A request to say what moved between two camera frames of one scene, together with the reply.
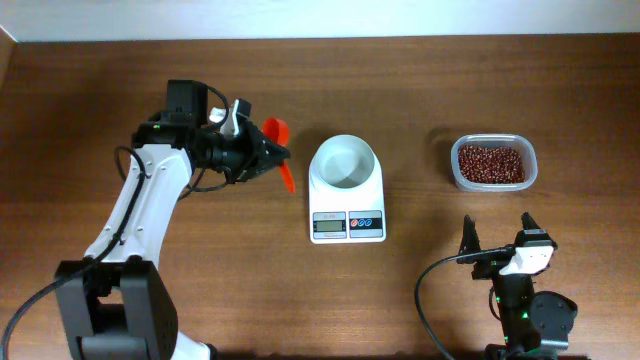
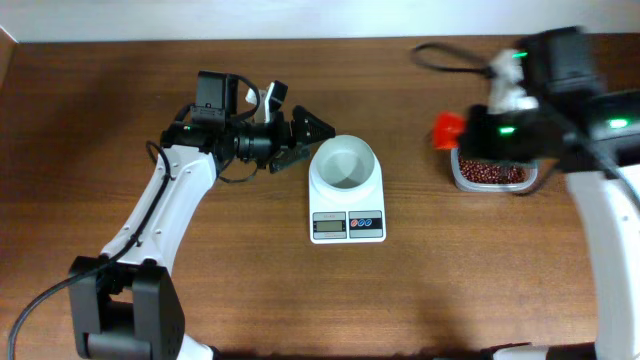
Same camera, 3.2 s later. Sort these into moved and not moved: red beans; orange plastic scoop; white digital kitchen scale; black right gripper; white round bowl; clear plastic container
Moved: black right gripper; orange plastic scoop
Not moved: clear plastic container; red beans; white digital kitchen scale; white round bowl
